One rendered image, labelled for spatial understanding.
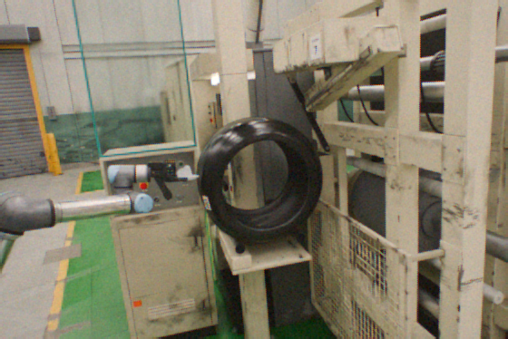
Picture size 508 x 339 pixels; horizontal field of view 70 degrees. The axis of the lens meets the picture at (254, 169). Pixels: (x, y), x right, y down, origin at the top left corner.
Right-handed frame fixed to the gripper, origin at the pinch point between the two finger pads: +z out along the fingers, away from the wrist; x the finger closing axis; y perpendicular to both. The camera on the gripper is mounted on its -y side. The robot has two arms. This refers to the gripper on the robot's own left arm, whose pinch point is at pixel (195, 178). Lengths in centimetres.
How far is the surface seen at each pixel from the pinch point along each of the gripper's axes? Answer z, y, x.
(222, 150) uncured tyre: 10.0, 13.7, -10.5
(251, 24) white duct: 40, 81, 76
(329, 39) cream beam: 42, 55, -35
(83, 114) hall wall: -212, -15, 861
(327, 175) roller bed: 72, -4, 20
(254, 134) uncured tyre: 22.9, 20.2, -11.1
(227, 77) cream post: 17, 45, 27
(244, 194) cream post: 27.9, -14.9, 26.4
